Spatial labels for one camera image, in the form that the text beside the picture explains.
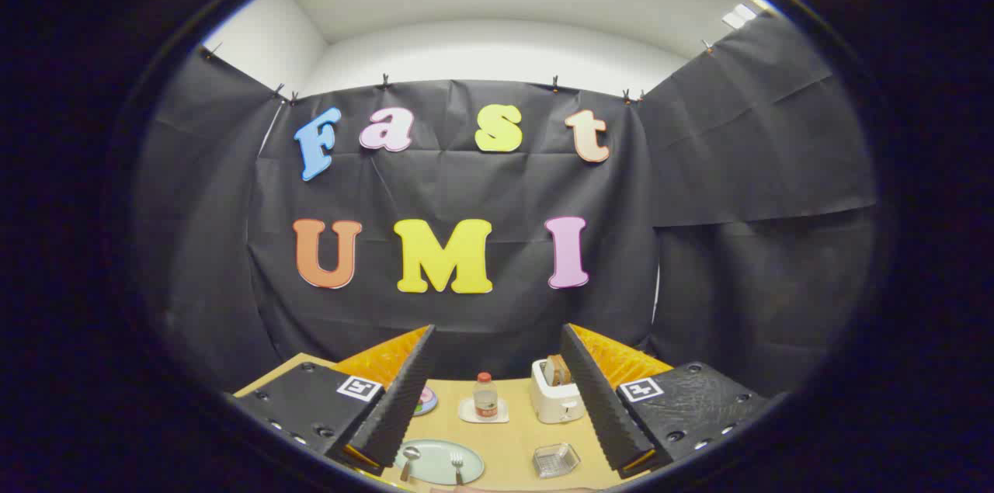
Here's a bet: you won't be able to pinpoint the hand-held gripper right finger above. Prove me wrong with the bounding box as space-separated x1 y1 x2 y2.
559 323 773 478

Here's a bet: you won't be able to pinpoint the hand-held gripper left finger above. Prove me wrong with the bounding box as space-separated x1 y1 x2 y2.
229 325 437 477

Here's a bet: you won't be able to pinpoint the cream white toaster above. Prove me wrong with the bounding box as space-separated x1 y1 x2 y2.
530 359 585 425

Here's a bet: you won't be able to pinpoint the white square coaster tray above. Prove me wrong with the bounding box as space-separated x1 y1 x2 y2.
457 398 510 425

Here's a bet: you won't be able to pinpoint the pale green round plate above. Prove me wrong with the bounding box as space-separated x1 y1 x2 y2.
394 439 485 486

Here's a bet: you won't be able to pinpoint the clear water bottle red cap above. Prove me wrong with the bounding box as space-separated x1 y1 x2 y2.
473 373 499 421

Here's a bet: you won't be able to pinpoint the row of black cloth clips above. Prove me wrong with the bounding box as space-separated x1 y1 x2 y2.
203 40 714 105

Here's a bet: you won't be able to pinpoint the small ceiling light panel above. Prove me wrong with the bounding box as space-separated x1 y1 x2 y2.
721 3 759 30

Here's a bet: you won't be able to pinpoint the metal wire basket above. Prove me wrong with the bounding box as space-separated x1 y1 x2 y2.
533 443 581 479

